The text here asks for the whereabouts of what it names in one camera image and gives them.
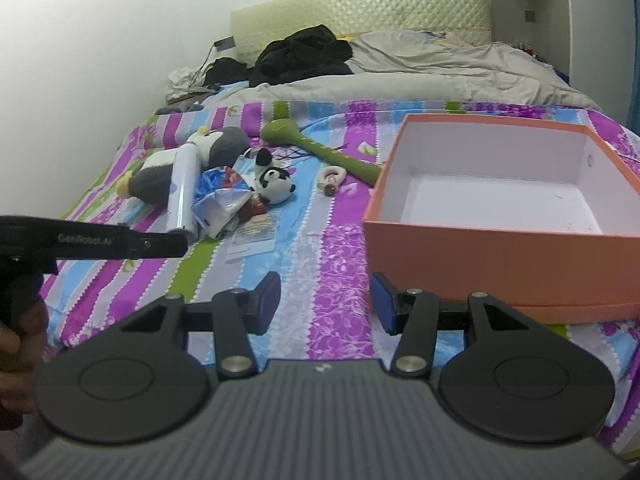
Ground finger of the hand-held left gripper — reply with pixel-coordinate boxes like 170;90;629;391
125;231;189;260

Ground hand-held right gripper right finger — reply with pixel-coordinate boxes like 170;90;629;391
370;272;526;377

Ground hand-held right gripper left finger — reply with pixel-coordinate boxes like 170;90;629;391
119;271;282;380

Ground clear packet beige contents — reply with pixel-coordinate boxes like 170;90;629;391
235;216;277;241

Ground blue white plastic packet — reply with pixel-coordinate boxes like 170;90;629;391
192;166;256;240

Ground orange cardboard box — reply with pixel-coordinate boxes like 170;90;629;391
361;113;640;326

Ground white ring rattle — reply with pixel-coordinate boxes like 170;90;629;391
319;165;348;196

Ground person's left hand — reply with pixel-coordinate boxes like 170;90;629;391
0;302;51;431

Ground white paper card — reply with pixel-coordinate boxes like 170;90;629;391
226;237;275;267

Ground white tube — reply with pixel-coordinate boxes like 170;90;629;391
166;142;201;240

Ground striped floral bedsheet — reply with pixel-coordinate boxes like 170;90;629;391
40;97;640;461

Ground grey white penguin plush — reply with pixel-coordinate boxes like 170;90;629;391
116;127;251;206

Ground white crumpled cloth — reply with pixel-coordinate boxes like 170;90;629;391
166;66;208;101

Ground light blue pillow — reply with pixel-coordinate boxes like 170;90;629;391
200;82;251;106

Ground green plush massage hammer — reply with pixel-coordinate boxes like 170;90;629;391
260;117;382;187

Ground small dark garment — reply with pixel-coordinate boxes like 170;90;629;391
202;57;249;88

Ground black jacket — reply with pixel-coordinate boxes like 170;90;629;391
248;25;354;88

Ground grey duvet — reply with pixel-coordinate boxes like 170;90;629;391
217;30;603;111

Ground cream quilted headboard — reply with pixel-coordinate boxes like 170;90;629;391
230;0;492;63

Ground white wardrobe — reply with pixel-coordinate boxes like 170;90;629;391
485;0;640;111

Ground blue curtain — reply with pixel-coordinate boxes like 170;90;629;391
622;0;640;131

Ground black cable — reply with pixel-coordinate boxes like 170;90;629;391
192;42;218;86

